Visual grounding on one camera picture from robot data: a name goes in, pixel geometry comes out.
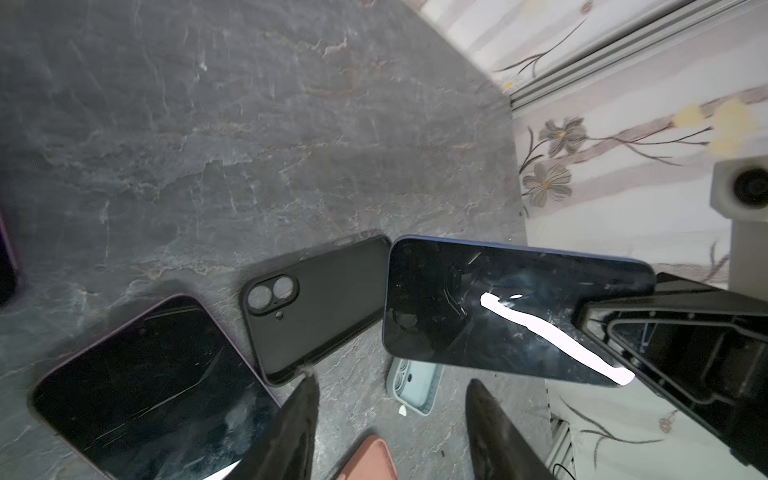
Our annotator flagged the black phone case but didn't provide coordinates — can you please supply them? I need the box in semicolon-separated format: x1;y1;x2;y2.
240;235;391;386

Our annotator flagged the small dark phone left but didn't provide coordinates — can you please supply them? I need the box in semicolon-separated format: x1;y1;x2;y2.
0;215;21;306

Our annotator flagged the blue-edged black phone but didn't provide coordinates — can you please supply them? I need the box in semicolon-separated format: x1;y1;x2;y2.
383;236;656;387

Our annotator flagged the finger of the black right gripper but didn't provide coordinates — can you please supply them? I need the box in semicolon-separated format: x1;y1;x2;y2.
574;273;767;473

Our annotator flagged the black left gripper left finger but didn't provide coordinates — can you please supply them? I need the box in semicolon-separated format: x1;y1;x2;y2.
226;371;320;480

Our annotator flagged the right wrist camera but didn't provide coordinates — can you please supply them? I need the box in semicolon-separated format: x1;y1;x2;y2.
710;155;767;301

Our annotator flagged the pink phone case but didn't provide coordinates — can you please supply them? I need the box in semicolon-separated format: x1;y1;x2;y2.
337;435;399;480

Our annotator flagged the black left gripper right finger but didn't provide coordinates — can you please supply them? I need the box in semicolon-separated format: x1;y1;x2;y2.
465;379;554;480

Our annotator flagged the aluminium corner frame post right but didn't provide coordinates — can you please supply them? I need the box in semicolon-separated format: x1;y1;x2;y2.
509;1;763;111

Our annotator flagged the purple-edged black phone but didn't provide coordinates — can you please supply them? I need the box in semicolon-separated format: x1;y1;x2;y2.
29;295;279;479

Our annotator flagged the light green phone case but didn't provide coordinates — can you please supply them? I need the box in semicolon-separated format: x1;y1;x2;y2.
385;357;444;417

